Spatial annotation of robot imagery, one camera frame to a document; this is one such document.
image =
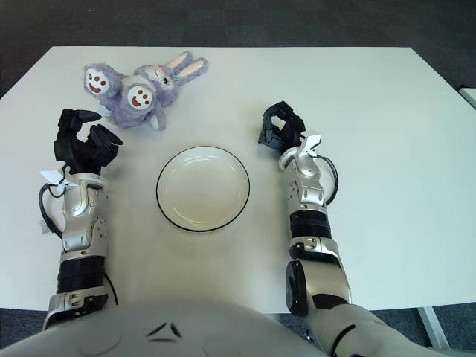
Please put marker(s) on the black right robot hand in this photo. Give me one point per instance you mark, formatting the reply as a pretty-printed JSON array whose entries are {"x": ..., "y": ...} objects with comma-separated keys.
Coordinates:
[{"x": 290, "y": 134}]

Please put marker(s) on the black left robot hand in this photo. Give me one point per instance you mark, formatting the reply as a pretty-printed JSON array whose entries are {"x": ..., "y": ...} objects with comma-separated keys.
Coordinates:
[{"x": 70, "y": 148}]

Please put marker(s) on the purple plush bunny doll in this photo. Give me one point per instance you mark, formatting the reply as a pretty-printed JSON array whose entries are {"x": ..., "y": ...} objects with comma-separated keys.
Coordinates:
[{"x": 163, "y": 93}]

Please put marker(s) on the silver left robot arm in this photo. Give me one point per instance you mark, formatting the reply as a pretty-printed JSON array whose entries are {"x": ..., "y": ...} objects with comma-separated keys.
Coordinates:
[{"x": 80, "y": 208}]

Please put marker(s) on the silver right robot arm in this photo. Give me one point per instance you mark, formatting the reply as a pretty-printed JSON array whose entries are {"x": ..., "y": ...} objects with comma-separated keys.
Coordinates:
[{"x": 312, "y": 186}]

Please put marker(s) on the white plate with black rim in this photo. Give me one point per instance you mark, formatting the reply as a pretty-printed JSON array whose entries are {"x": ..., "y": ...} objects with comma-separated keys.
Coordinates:
[{"x": 202, "y": 189}]

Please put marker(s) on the white neighbouring table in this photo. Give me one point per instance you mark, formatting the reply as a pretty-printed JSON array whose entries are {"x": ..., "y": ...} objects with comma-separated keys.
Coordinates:
[{"x": 469, "y": 94}]

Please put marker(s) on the grey robot torso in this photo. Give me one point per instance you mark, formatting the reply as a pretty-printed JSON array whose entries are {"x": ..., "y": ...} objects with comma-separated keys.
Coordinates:
[{"x": 160, "y": 334}]

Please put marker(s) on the white table leg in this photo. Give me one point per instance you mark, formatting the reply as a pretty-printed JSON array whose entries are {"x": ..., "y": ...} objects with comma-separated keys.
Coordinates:
[{"x": 433, "y": 325}]

